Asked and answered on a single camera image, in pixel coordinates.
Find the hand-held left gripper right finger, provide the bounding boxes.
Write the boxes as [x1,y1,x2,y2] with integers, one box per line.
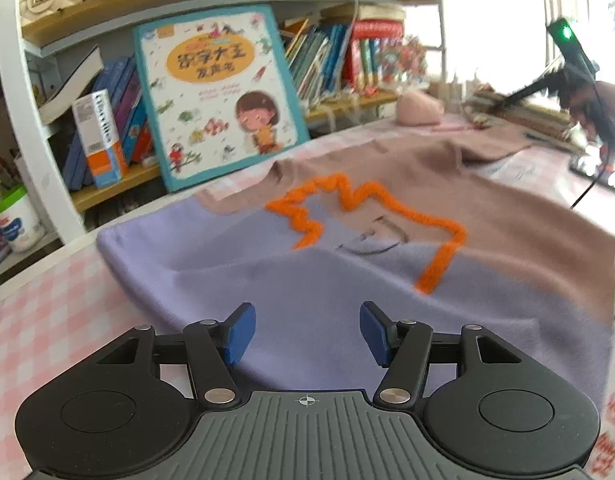
[359,301,523,407]

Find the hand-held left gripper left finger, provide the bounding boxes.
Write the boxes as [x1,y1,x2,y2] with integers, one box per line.
[95,302,257,407]

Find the purple and brown sweater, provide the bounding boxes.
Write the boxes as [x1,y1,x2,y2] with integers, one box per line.
[96,122,615,411]

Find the stack of notebooks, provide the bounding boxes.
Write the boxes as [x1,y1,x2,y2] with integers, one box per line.
[467,85,588,153]

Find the colourful bead ornaments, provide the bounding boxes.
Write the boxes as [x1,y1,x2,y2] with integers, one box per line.
[387,35,429,92]

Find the pink plush toy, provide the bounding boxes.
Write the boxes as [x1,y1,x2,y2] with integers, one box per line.
[395,89,445,127]

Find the pink checked tablecloth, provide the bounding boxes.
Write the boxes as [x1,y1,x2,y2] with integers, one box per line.
[0,110,615,480]

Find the thick red book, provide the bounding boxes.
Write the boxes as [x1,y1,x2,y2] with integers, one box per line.
[355,19,405,41]

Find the row of thick hardback books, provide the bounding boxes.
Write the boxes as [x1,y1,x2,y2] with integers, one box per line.
[350,37,389,92]

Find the flat beige box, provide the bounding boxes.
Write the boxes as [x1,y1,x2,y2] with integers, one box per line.
[322,2,405,23]

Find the children's picture book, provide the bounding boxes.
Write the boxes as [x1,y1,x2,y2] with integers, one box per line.
[134,5,311,193]

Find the white and orange box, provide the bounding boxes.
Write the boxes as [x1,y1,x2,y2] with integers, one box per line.
[72,89,130,188]

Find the white jar with green lid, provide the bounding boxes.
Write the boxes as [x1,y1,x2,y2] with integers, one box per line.
[0,185,46,253]

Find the row of thin picture books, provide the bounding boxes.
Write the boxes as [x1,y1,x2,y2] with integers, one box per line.
[280,17,355,111]

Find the row of blue books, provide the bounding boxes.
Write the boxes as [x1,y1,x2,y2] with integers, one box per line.
[62,55,153,191]

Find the bunch of pens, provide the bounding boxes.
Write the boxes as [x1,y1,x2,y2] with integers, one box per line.
[0,150,24,206]

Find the white wooden bookshelf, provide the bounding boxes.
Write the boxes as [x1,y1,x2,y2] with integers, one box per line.
[0,0,448,261]

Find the black cable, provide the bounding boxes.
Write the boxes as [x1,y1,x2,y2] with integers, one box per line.
[570,145,615,208]

